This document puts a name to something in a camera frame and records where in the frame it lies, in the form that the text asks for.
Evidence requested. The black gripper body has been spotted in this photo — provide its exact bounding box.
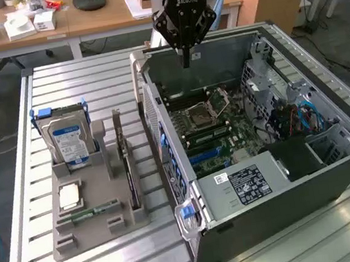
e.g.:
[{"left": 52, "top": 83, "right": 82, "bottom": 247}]
[{"left": 162, "top": 0, "right": 217, "bottom": 46}]

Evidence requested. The graphics card with metal bracket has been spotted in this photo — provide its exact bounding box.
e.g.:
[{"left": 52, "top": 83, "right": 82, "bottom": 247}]
[{"left": 110, "top": 107, "right": 143, "bottom": 212}]

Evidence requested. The white paper stack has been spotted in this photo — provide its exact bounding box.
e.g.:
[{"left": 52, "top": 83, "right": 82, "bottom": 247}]
[{"left": 125, "top": 0, "right": 155, "bottom": 21}]

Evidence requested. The wooden desk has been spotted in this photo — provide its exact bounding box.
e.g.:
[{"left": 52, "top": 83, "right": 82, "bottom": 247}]
[{"left": 0, "top": 0, "right": 247, "bottom": 62}]

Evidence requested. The metal socket cover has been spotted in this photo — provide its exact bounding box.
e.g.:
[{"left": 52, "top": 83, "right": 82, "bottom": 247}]
[{"left": 204, "top": 86, "right": 234, "bottom": 119}]

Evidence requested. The metal disk bay cage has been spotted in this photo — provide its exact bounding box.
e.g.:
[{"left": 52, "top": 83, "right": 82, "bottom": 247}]
[
  {"left": 236, "top": 53, "right": 296, "bottom": 134},
  {"left": 303, "top": 121, "right": 350, "bottom": 168}
]

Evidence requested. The CPU socket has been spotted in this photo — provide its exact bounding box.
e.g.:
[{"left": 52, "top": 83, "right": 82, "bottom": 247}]
[{"left": 184, "top": 101, "right": 220, "bottom": 133}]

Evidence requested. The red packet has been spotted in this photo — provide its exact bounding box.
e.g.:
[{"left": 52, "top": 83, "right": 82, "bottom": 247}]
[{"left": 45, "top": 0, "right": 65, "bottom": 12}]

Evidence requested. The white box with printed label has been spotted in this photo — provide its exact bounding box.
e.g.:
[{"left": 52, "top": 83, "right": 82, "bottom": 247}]
[{"left": 31, "top": 9, "right": 58, "bottom": 34}]

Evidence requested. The green motherboard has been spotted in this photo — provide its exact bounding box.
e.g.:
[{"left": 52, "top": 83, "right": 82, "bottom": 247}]
[{"left": 164, "top": 76, "right": 267, "bottom": 181}]

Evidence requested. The blue expansion slot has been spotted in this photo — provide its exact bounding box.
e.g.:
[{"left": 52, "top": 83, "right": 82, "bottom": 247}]
[{"left": 188, "top": 145, "right": 227, "bottom": 166}]

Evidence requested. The white box with round insert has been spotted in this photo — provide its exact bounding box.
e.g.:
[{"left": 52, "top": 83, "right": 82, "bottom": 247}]
[{"left": 2, "top": 9, "right": 38, "bottom": 43}]

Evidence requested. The hard disk in blue carrier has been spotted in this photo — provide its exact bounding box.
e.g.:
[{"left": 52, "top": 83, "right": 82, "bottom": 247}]
[{"left": 29, "top": 97, "right": 98, "bottom": 176}]

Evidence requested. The grey power supply unit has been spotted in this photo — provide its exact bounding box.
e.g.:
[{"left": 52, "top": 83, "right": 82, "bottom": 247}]
[{"left": 194, "top": 148, "right": 296, "bottom": 224}]

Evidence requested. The silver CPU chip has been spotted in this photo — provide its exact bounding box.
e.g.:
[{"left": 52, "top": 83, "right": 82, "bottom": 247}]
[{"left": 57, "top": 183, "right": 83, "bottom": 210}]

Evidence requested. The green RAM stick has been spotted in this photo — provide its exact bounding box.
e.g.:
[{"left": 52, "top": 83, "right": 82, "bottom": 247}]
[{"left": 55, "top": 201, "right": 122, "bottom": 226}]

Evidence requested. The grey printed parts rack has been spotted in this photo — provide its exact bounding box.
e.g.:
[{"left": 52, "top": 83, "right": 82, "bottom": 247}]
[{"left": 36, "top": 115, "right": 155, "bottom": 262}]

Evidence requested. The black open PC case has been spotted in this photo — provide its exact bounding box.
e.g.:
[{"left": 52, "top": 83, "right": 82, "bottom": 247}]
[{"left": 127, "top": 14, "right": 350, "bottom": 262}]

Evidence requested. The red wire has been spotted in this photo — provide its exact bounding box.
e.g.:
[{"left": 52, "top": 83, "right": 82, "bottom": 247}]
[{"left": 283, "top": 103, "right": 303, "bottom": 137}]

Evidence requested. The blue data wire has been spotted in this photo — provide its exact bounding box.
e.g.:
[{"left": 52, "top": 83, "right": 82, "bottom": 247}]
[{"left": 296, "top": 97, "right": 327, "bottom": 136}]

